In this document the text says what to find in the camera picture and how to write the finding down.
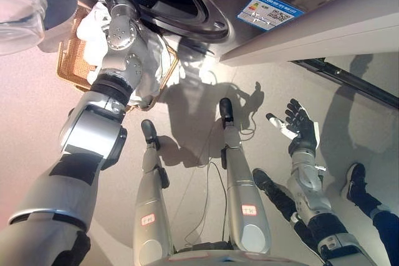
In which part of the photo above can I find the white clothes heap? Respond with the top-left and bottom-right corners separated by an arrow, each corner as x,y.
75,0 -> 170,108

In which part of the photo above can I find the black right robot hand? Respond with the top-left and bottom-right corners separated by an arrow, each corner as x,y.
265,98 -> 320,157

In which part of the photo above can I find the black sneaker with white sole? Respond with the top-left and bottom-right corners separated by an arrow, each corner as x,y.
252,168 -> 297,222
340,162 -> 383,214

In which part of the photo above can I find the black right robot foot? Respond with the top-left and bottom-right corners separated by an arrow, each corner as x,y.
218,97 -> 235,124

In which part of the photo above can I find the white appliance enclosure panel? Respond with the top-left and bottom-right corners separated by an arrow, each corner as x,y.
219,6 -> 399,68

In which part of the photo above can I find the black robot foot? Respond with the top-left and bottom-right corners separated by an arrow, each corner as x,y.
140,119 -> 161,152
218,97 -> 235,124

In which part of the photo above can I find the black left robot foot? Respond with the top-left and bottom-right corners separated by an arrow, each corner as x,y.
140,119 -> 161,152

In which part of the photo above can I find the brown wicker laundry basket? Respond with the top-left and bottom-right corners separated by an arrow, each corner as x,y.
55,6 -> 181,113

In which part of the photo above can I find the silver robot leg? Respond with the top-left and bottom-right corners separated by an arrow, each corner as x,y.
132,141 -> 176,266
220,118 -> 272,255

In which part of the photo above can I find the black metal frame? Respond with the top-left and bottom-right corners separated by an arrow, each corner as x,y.
291,56 -> 399,110

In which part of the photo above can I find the blue energy label sticker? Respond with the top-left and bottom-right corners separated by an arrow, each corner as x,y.
236,0 -> 305,32

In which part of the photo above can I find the silver right robot leg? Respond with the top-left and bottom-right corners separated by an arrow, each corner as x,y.
220,118 -> 272,255

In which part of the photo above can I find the round glass washer door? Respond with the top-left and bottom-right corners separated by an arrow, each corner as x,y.
0,0 -> 79,57

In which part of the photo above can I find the grey robot torso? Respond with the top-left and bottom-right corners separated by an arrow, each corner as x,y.
161,240 -> 300,266

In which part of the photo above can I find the silver left robot leg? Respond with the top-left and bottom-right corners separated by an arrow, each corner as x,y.
132,141 -> 176,266

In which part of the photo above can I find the thin black floor cable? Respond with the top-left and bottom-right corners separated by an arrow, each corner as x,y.
183,100 -> 260,249

